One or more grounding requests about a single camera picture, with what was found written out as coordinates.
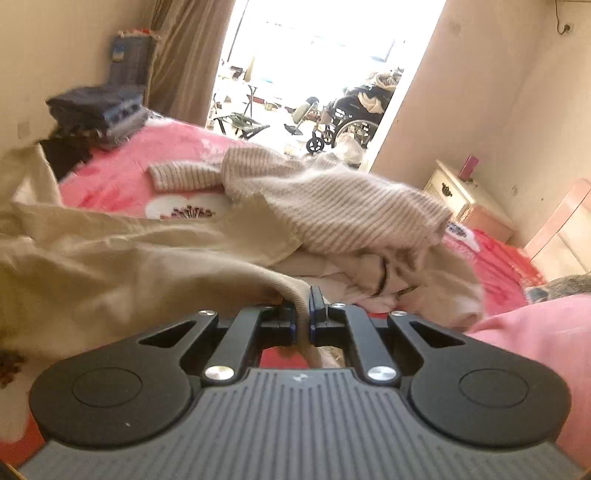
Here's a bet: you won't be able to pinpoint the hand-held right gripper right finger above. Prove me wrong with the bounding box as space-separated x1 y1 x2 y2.
308 286 467 386

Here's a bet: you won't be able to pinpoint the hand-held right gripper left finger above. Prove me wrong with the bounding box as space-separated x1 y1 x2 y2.
139 302 296 386

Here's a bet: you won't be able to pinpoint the khaki pants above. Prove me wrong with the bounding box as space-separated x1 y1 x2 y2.
0 141 324 370

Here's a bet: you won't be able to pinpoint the clothes pile on wheelchair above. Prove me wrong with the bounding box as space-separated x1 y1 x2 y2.
358 69 400 114

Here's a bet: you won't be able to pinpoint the stack of folded clothes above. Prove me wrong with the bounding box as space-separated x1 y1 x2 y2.
46 85 147 151

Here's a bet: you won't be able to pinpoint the checkered knit sweater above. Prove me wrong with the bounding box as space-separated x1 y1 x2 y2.
148 147 453 257

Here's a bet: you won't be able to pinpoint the cream garment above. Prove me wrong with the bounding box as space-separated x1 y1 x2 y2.
369 240 485 329

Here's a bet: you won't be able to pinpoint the clear plastic bag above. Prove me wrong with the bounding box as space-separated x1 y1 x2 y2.
332 134 368 167

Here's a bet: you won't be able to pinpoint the white nightstand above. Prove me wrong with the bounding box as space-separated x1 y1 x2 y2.
422 159 515 243

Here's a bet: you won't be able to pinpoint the black wheelchair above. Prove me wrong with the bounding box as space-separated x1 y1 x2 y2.
305 69 398 155

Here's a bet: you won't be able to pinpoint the folding stool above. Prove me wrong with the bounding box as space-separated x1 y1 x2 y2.
213 112 271 140

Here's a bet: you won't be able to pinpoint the small pink box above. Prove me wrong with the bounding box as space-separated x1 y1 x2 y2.
458 155 480 181

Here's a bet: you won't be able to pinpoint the pink cloth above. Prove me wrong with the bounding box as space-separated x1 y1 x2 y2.
462 293 591 480

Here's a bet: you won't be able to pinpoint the red floral blanket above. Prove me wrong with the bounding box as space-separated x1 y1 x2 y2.
0 117 548 462

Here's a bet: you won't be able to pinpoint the grey patterned pillow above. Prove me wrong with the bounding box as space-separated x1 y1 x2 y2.
524 274 591 303

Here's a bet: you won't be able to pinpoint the pink headboard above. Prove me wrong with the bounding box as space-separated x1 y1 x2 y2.
524 179 591 278

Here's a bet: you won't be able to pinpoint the beige curtain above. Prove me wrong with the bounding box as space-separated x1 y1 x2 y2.
148 0 238 127

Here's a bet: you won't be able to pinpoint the blue storage box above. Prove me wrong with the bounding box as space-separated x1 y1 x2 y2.
110 31 157 88

